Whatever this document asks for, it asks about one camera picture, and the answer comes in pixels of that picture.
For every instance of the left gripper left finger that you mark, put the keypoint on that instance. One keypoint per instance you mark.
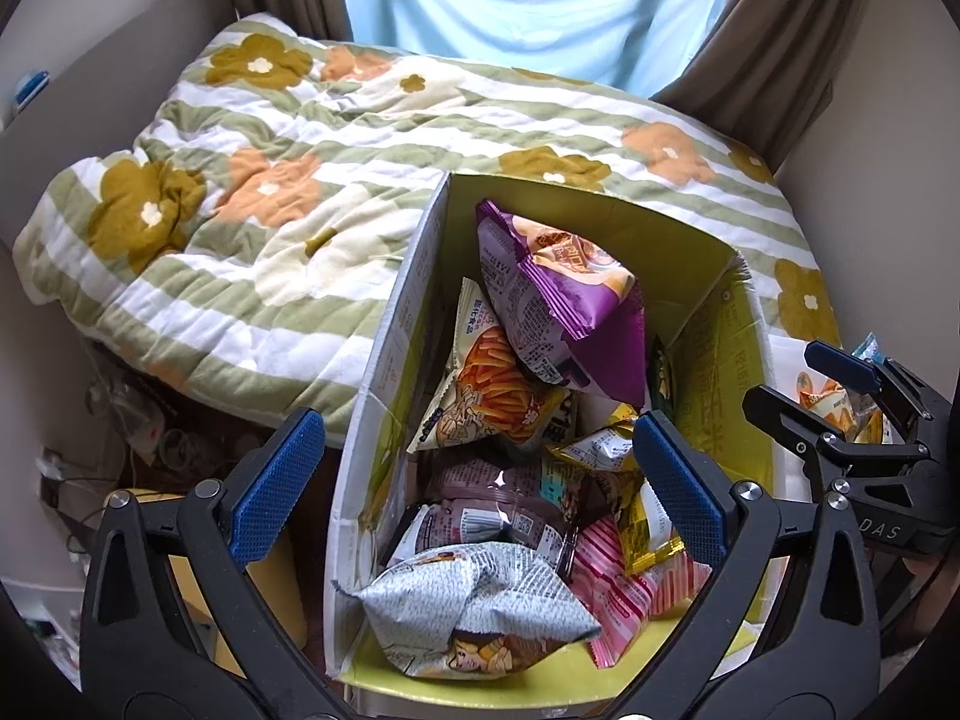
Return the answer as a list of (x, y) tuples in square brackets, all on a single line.
[(220, 522)]

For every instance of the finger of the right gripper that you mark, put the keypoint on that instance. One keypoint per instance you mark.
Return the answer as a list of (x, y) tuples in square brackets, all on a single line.
[(858, 373), (821, 447)]

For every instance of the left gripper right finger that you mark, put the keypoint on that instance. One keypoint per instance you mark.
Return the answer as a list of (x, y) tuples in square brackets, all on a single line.
[(817, 656)]

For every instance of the light blue snack bag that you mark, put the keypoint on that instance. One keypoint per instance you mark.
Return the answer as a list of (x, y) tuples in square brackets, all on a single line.
[(869, 350)]

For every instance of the gold yellow snack bag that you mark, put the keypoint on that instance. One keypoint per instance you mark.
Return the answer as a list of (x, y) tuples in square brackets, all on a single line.
[(646, 533)]

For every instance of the pink striped snack bag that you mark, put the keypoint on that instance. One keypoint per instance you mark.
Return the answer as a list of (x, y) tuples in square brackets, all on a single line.
[(624, 604)]

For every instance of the purple chips bag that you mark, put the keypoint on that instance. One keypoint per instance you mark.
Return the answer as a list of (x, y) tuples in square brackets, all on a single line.
[(573, 314)]

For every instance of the grey-white chips bag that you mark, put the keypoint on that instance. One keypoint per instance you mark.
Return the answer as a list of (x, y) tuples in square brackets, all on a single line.
[(473, 611)]

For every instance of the orange sticks snack bag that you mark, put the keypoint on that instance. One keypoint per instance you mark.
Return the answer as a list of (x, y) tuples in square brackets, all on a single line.
[(485, 391)]

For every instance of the dark purple snack bag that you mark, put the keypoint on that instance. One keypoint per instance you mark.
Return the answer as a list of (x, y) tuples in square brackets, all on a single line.
[(541, 505)]

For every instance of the person's right hand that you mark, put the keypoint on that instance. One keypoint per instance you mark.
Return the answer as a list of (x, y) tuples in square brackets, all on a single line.
[(939, 575)]

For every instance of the orange white snack bag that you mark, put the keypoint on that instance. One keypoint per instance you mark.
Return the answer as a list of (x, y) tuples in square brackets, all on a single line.
[(857, 416)]

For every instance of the white fruit-print sheet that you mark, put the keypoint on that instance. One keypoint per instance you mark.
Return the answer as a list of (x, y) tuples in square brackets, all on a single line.
[(788, 358)]

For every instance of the yellow wooden furniture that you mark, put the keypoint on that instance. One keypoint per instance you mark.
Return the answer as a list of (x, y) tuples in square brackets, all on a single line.
[(262, 591)]

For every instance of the right brown curtain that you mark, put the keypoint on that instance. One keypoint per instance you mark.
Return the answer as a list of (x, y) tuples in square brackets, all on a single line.
[(765, 72)]

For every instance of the striped floral quilt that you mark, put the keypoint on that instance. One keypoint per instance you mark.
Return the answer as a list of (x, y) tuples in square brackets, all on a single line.
[(242, 248)]

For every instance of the light blue hanging cloth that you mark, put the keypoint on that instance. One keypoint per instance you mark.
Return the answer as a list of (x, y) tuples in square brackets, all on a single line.
[(638, 46)]

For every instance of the grey headboard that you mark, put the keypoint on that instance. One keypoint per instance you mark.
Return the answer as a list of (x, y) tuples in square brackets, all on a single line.
[(101, 102)]

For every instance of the blue white object on headboard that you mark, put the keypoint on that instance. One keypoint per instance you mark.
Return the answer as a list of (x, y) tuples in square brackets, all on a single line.
[(28, 88)]

